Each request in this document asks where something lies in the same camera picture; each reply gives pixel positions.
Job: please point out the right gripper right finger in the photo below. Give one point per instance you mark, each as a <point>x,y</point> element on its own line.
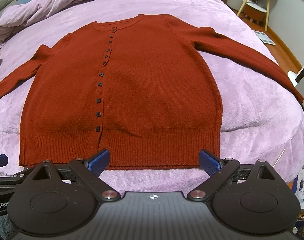
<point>251,199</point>

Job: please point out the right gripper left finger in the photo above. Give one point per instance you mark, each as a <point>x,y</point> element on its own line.
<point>55,200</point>

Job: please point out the red knit cardigan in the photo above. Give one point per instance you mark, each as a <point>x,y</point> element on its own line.
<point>138,87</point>

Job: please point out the purple bed sheet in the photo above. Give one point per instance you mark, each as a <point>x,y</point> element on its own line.
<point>261,120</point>

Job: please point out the book on floor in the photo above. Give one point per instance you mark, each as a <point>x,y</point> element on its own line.
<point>264,38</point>

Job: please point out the brown footstool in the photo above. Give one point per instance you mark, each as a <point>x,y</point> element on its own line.
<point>254,12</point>

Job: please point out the grey round pouf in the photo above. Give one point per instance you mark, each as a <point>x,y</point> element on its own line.
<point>234,4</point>

